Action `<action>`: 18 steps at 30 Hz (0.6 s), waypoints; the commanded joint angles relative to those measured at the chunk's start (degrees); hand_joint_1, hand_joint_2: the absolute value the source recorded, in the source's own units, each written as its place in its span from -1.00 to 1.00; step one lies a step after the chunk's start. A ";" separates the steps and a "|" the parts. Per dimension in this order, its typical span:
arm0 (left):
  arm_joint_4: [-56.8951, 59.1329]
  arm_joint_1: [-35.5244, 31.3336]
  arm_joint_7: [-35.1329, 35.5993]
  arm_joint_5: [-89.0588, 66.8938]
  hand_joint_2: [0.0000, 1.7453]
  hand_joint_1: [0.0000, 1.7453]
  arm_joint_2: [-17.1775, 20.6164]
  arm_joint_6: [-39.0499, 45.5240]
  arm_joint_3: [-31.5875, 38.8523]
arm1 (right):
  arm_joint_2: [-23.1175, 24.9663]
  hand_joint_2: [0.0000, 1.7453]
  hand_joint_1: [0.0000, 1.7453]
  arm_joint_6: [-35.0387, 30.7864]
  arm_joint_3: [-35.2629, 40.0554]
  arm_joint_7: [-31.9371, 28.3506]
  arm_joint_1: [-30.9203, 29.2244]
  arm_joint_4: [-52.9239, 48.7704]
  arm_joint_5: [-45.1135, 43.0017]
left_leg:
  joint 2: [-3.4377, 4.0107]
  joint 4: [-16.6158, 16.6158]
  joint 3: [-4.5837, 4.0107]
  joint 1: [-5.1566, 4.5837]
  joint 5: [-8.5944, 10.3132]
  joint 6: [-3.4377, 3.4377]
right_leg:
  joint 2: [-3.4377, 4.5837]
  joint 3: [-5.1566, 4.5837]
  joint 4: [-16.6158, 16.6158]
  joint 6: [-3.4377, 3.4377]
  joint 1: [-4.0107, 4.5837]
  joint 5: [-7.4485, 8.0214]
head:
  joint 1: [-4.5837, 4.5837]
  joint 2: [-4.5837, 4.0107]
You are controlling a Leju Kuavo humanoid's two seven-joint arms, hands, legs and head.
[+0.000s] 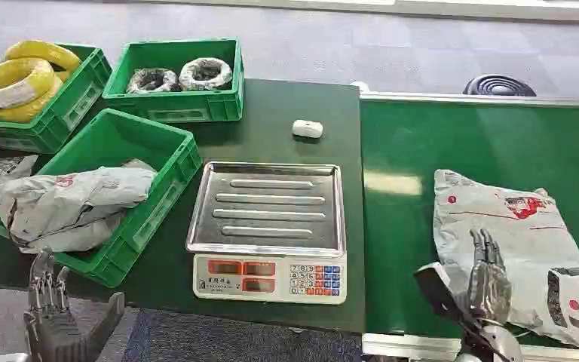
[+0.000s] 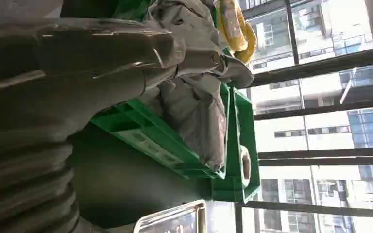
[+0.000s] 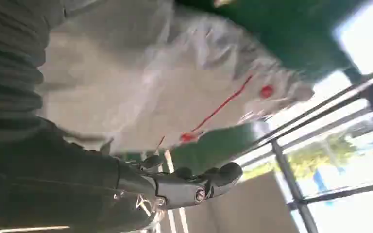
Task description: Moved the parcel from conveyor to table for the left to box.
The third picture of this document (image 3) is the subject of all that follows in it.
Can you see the dark metal window frame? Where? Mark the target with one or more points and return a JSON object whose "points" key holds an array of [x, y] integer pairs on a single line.
{"points": [[279, 158]]}

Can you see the ribbed grey right arm sleeve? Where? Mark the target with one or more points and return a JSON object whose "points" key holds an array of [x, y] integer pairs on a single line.
{"points": [[9, 64]]}

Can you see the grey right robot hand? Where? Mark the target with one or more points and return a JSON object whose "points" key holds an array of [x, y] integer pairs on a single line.
{"points": [[61, 189]]}

